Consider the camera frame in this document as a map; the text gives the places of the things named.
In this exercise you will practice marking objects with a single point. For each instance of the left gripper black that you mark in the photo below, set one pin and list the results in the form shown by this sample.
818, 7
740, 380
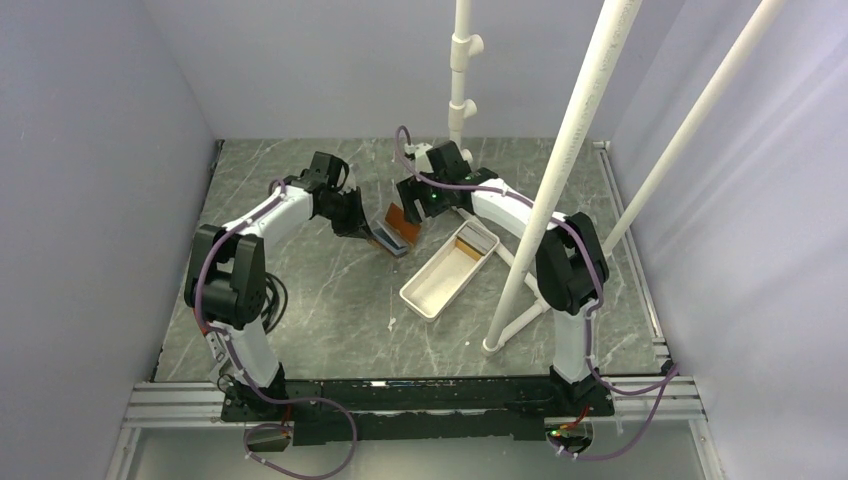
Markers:
358, 225

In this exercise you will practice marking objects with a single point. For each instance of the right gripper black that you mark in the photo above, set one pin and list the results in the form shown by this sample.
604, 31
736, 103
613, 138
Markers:
411, 190

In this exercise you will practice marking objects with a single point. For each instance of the brown leather card holder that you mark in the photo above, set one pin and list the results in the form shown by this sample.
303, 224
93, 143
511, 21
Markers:
394, 233

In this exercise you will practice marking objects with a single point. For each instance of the gold credit card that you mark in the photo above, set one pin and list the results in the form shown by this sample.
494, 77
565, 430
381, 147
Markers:
468, 249

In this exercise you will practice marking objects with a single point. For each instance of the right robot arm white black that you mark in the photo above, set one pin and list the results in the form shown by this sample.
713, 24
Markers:
570, 269

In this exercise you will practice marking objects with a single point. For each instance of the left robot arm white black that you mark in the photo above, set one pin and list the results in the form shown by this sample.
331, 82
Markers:
226, 277

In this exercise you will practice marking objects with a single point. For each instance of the white rectangular plastic tray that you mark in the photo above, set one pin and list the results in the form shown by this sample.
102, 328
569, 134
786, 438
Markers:
440, 280

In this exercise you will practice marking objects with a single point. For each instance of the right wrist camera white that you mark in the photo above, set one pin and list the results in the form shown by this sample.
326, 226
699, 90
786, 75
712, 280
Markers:
416, 154

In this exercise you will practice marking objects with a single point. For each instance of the red handled pliers tool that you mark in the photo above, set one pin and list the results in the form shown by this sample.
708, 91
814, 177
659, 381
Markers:
221, 360

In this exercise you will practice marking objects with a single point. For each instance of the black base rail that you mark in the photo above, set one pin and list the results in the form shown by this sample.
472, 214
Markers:
518, 407

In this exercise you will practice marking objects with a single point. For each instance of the white PVC pipe frame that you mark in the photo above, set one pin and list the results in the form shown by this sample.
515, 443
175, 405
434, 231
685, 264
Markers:
608, 38

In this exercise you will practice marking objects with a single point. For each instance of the aluminium frame rail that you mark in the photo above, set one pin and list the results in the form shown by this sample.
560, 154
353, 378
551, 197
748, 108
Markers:
667, 396

